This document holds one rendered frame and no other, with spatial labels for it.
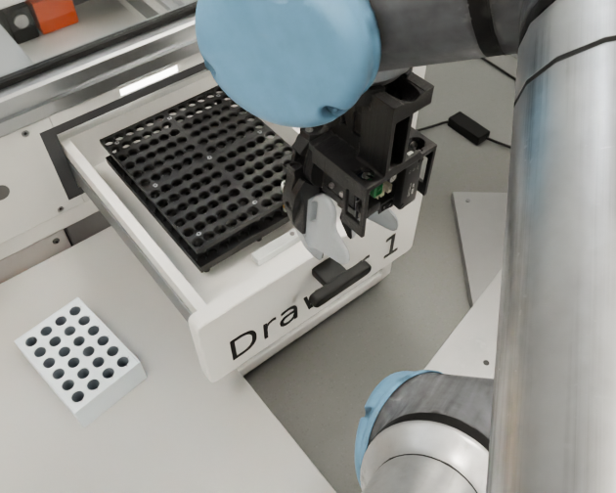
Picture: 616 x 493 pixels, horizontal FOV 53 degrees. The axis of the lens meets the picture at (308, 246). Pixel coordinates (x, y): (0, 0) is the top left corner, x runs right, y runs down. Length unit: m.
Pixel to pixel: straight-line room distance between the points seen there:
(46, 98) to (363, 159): 0.44
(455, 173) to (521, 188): 1.88
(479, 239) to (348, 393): 0.61
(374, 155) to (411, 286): 1.33
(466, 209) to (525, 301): 1.75
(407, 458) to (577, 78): 0.33
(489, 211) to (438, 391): 1.43
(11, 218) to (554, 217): 0.74
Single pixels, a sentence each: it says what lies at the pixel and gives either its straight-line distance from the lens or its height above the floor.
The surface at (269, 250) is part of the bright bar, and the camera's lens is 0.71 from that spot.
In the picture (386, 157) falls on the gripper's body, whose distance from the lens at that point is 0.41.
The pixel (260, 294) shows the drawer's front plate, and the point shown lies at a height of 0.92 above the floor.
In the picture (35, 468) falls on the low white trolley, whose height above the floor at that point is 0.76.
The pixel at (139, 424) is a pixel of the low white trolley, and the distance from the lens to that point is 0.72.
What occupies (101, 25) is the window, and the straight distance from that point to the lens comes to 0.78.
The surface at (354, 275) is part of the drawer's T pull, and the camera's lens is 0.61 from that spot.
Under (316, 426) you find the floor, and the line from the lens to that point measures 1.52.
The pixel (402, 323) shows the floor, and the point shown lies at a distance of 1.67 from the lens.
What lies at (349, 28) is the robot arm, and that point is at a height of 1.28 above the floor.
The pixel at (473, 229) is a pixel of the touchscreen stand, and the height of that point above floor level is 0.03.
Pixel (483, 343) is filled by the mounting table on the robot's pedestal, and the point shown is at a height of 0.76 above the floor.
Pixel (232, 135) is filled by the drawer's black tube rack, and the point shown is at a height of 0.90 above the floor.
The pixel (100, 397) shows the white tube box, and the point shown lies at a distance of 0.71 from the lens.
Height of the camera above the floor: 1.40
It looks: 51 degrees down
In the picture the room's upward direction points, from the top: straight up
